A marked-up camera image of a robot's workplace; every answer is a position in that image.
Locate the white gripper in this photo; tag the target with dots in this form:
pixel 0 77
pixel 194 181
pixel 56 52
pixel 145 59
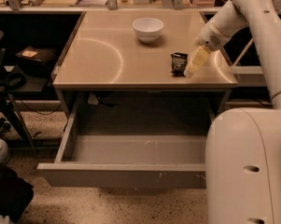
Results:
pixel 209 38

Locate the black rxbar chocolate wrapper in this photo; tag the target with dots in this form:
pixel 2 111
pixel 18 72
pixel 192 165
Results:
pixel 179 63

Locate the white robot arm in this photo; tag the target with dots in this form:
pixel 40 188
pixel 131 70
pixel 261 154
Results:
pixel 243 145

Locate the grey cabinet with glossy top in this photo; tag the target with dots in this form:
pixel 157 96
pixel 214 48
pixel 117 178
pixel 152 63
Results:
pixel 105 54

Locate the grey open top drawer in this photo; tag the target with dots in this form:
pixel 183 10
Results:
pixel 133 142

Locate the white stick with black tip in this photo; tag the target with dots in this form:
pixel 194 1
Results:
pixel 243 52

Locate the white ceramic bowl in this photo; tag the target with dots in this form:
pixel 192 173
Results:
pixel 148 30

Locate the black box with label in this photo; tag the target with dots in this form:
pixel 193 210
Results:
pixel 37 62

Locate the black office chair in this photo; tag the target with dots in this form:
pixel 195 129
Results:
pixel 12 83

